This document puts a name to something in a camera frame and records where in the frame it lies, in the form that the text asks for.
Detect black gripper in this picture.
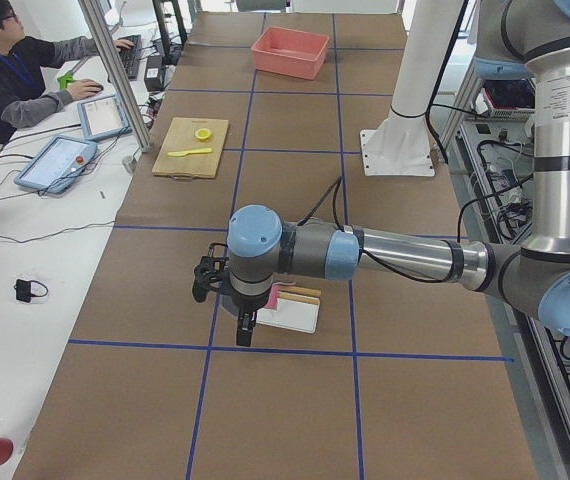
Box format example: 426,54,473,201
192,242,256,347

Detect grey and pink cloth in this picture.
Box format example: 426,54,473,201
265,282,295,310

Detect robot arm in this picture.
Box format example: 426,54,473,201
192,1,570,346

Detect white rectangular tray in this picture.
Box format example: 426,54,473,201
257,293,321,334

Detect wooden chopstick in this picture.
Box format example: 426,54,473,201
279,285,321,297

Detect yellow plastic knife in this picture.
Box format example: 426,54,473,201
166,147,213,158

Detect bamboo cutting board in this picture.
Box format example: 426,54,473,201
152,117,229,179

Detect lemon slices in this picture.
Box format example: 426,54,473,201
194,127,212,141

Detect small black clip device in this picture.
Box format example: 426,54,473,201
14,279,49,303

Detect near teach pendant tablet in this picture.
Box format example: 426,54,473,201
14,135,98,195

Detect teach pendant tablet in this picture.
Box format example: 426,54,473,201
77,94,131,141
14,135,98,195

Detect far teach pendant tablet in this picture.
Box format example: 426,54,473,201
77,94,131,141

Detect black power adapter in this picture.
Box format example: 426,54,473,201
144,55,166,92

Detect pink plastic bin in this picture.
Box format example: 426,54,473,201
251,26,330,80

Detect black keyboard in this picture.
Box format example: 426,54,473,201
119,35,142,80

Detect seated person in black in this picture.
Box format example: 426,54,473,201
0,0,136,147

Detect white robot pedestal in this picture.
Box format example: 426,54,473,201
360,0,467,177

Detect aluminium frame post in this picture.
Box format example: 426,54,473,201
78,0,151,153

